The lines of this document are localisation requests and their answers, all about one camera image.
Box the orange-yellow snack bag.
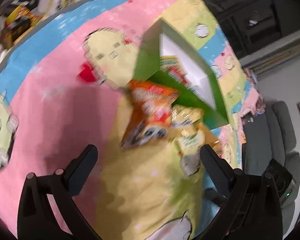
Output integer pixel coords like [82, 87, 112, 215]
[197, 122, 222, 157]

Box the green cardboard box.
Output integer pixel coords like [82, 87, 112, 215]
[133, 19, 229, 129]

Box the red snack packet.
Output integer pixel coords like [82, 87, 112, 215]
[167, 67, 195, 92]

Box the orange panda snack packet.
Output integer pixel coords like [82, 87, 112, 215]
[121, 80, 179, 150]

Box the green yellow cracker packet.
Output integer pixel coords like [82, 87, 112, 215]
[160, 56, 186, 75]

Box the small yellow snack packet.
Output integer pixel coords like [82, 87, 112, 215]
[171, 105, 204, 127]

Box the yellow snack bag on floor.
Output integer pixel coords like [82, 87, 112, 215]
[5, 5, 43, 29]

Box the colourful cartoon bed sheet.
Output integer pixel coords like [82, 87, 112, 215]
[0, 0, 260, 239]

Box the grey sofa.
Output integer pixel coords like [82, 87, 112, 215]
[242, 101, 300, 233]

